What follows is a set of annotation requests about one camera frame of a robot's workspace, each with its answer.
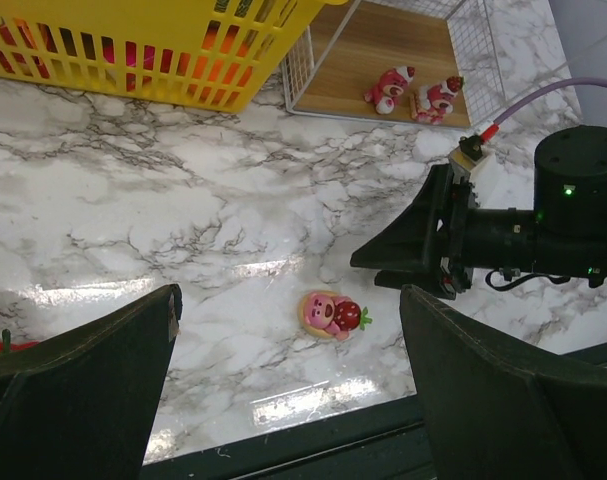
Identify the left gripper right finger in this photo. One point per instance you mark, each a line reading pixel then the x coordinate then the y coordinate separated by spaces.
pixel 496 407

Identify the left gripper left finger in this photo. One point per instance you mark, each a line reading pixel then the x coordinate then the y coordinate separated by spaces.
pixel 81 405

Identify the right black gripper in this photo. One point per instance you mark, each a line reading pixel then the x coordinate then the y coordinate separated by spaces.
pixel 427 236

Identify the red white figure toy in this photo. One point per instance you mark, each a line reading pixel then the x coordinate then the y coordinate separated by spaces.
pixel 431 104

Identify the pink bear toy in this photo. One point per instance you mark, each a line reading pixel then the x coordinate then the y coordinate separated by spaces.
pixel 392 84

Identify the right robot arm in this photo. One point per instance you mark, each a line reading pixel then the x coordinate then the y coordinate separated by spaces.
pixel 564 235

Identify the red bell pepper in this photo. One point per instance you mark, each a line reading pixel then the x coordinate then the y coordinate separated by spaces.
pixel 8 346

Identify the yellow plastic basket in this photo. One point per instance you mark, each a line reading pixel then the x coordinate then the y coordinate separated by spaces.
pixel 213 55

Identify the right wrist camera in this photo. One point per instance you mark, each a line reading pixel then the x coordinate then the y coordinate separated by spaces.
pixel 472 163

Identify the white wire wooden shelf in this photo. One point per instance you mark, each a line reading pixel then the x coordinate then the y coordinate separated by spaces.
pixel 503 50

